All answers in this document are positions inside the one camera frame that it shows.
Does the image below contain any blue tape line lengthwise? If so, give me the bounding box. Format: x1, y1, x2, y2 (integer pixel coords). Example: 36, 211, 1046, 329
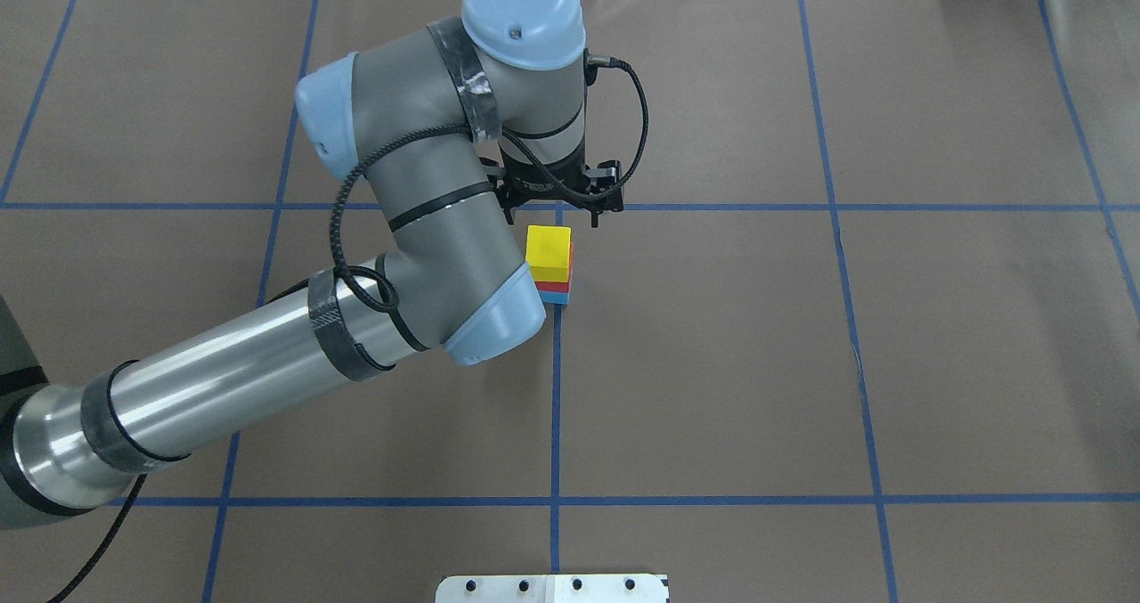
549, 305, 565, 575

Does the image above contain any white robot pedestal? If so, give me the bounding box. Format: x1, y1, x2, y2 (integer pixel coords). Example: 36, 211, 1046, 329
435, 572, 671, 602

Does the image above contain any yellow wooden block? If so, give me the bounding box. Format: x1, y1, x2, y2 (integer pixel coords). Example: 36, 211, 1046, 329
526, 225, 573, 283

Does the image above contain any blue wooden block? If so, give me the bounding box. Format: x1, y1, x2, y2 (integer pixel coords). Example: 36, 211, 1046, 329
539, 290, 570, 305

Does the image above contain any blue tape line crosswise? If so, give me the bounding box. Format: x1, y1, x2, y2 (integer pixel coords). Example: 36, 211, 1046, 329
137, 492, 1139, 510

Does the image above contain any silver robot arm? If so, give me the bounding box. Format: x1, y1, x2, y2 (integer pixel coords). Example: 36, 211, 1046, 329
3, 0, 622, 530

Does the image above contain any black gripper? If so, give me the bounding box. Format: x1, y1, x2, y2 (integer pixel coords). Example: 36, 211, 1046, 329
485, 155, 624, 228

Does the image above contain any brown paper table cover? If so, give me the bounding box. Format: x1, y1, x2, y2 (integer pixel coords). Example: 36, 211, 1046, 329
3, 0, 1137, 602

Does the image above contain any red wooden block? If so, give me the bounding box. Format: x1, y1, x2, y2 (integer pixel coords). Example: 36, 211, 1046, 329
536, 242, 575, 298

